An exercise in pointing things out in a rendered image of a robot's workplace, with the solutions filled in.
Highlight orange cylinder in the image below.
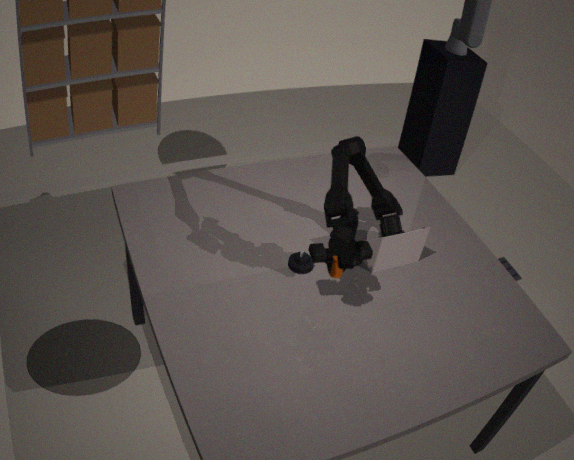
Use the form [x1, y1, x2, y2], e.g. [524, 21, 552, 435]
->
[329, 256, 343, 279]

